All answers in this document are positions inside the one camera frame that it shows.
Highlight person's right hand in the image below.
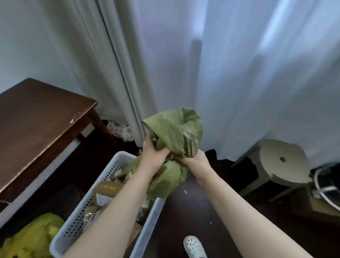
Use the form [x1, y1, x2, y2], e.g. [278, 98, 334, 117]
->
[174, 149, 213, 181]

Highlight person's left hand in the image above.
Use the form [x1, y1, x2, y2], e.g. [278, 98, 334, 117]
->
[138, 133, 170, 176]

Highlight slim metal utility knife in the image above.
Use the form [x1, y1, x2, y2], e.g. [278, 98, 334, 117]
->
[190, 134, 198, 158]

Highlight green woven sack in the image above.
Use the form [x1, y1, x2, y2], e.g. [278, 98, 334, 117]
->
[129, 107, 204, 199]

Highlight pile of small cardboard parcels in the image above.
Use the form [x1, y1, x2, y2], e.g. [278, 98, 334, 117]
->
[82, 164, 154, 248]

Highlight white plastic perforated basket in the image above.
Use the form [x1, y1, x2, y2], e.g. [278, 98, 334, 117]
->
[50, 151, 166, 258]

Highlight person's right forearm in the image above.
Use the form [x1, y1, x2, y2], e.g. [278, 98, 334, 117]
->
[196, 170, 314, 258]

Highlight person's left forearm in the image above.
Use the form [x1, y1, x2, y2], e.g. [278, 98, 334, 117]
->
[62, 167, 160, 258]

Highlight person's right white shoe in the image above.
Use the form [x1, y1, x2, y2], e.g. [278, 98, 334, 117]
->
[183, 236, 208, 258]

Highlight yellow plastic bag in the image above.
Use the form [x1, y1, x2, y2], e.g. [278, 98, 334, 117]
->
[0, 212, 65, 258]

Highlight white red floral cloth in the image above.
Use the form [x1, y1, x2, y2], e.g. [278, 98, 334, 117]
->
[106, 120, 135, 142]

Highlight beige round plastic stool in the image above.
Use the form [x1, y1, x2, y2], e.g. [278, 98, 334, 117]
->
[231, 139, 313, 202]

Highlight white sheer curtain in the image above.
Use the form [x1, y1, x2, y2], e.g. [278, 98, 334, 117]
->
[114, 0, 340, 168]

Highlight beige curtain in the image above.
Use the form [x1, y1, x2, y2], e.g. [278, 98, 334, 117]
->
[40, 0, 157, 147]

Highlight dark brown wooden table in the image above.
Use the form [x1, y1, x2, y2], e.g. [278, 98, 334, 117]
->
[0, 78, 117, 213]

